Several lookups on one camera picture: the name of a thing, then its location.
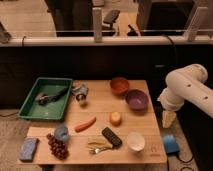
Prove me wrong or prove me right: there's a blue foot pedal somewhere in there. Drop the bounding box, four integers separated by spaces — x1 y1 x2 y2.
163 135 180 154

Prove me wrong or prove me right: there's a metal cup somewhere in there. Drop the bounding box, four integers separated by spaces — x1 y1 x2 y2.
72 84 88 106

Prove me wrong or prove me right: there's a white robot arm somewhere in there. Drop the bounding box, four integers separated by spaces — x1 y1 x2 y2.
158 64 213 128

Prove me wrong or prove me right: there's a black remote control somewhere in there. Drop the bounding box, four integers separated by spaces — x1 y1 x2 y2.
102 127 122 148

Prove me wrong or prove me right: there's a bunch of red grapes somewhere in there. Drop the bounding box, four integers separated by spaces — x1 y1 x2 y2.
47 134 68 160

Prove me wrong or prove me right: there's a blue grey cup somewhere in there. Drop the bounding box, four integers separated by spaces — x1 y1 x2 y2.
54 125 69 142

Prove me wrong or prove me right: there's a green plastic tray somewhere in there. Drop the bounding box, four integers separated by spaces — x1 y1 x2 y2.
17 77 73 121

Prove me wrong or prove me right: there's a blue sponge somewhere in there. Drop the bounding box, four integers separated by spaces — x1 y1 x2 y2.
19 138 39 162

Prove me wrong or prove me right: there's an orange bowl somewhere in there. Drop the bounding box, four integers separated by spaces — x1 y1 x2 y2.
110 77 129 95

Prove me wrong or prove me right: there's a yellow red apple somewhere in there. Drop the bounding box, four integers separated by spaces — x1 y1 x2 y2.
109 112 122 126

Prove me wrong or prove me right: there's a purple bowl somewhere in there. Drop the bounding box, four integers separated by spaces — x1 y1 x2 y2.
125 89 149 110

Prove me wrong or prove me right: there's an orange carrot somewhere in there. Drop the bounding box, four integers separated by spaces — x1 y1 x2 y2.
74 117 96 133

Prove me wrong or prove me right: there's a black tool in tray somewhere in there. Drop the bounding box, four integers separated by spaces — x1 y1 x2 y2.
35 87 69 105

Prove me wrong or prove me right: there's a white cup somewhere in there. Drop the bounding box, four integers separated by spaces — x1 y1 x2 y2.
127 132 145 152

